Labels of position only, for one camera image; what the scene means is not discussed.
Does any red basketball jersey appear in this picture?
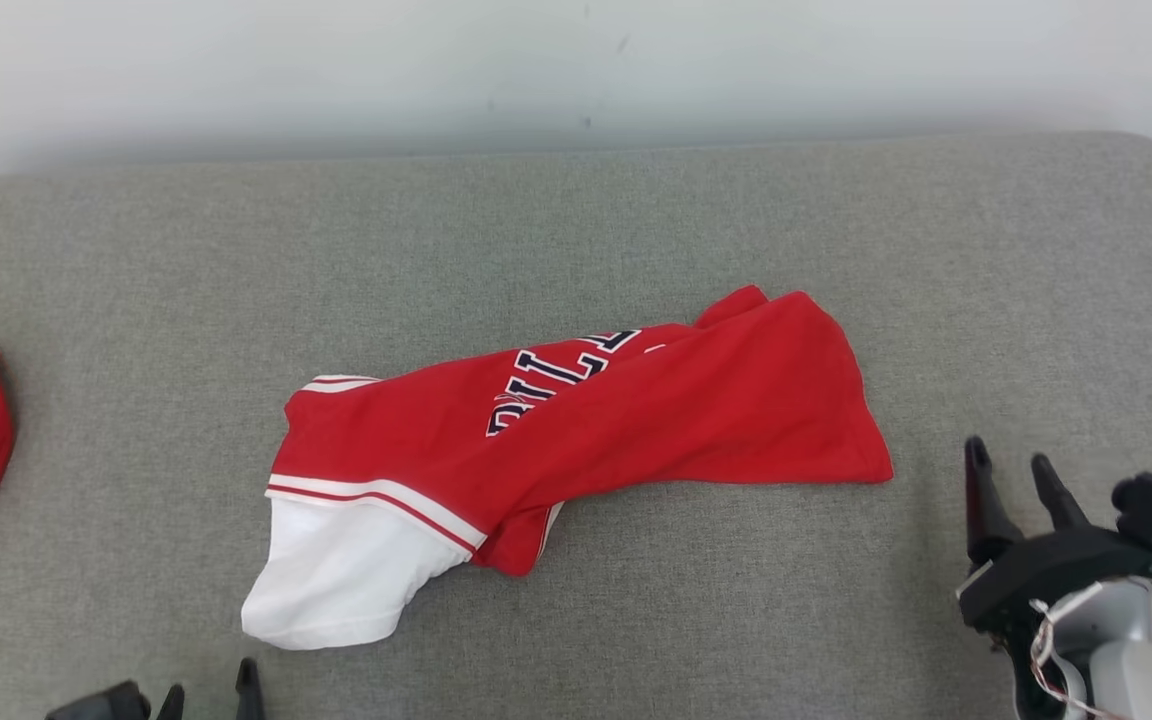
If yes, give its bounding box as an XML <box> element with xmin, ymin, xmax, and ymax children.
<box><xmin>241</xmin><ymin>285</ymin><xmax>895</xmax><ymax>652</ymax></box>

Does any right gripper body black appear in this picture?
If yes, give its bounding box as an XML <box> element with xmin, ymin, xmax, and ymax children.
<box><xmin>956</xmin><ymin>524</ymin><xmax>1152</xmax><ymax>653</ymax></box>

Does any thin white red wire bundle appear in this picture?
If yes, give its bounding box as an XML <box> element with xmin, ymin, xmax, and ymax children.
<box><xmin>1027</xmin><ymin>584</ymin><xmax>1109</xmax><ymax>720</ymax></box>

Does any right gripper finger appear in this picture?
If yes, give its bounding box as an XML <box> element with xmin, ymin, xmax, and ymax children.
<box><xmin>1030</xmin><ymin>453</ymin><xmax>1093</xmax><ymax>534</ymax></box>
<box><xmin>964</xmin><ymin>436</ymin><xmax>1023</xmax><ymax>567</ymax></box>

